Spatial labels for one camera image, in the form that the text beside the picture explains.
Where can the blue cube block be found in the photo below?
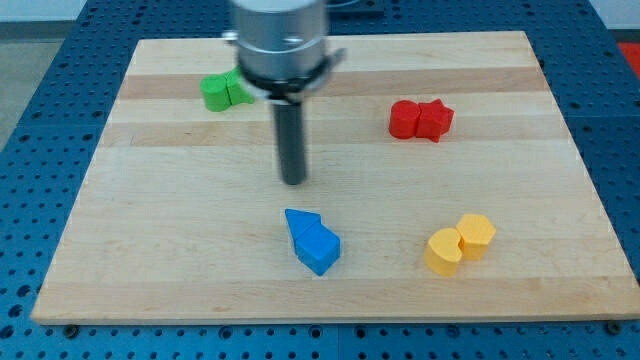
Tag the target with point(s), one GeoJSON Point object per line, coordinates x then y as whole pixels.
{"type": "Point", "coordinates": [318, 248]}

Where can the yellow hexagon block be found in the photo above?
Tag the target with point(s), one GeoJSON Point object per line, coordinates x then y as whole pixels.
{"type": "Point", "coordinates": [476, 233]}

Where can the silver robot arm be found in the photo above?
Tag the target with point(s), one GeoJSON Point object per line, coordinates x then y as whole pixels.
{"type": "Point", "coordinates": [282, 48]}

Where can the yellow heart block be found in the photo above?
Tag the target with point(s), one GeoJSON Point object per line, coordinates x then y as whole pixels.
{"type": "Point", "coordinates": [442, 253]}

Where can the green star block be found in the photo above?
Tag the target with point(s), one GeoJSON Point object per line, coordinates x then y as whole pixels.
{"type": "Point", "coordinates": [236, 92]}

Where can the red round block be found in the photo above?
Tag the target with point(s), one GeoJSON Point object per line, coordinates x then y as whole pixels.
{"type": "Point", "coordinates": [404, 118]}

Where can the red star block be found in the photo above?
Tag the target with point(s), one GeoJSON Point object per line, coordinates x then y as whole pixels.
{"type": "Point", "coordinates": [434, 121]}

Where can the wooden board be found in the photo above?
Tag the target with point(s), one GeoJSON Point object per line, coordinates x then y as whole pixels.
{"type": "Point", "coordinates": [180, 216]}

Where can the blue triangle block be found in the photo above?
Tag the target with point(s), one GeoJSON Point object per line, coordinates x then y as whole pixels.
{"type": "Point", "coordinates": [299, 222]}

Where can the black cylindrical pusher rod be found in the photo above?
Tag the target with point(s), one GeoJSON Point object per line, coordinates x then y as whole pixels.
{"type": "Point", "coordinates": [290, 140]}

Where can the blue perforated table plate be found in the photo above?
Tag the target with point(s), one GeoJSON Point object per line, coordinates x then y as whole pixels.
{"type": "Point", "coordinates": [46, 157]}

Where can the green round block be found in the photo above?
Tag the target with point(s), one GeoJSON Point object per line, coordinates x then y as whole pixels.
{"type": "Point", "coordinates": [215, 93]}

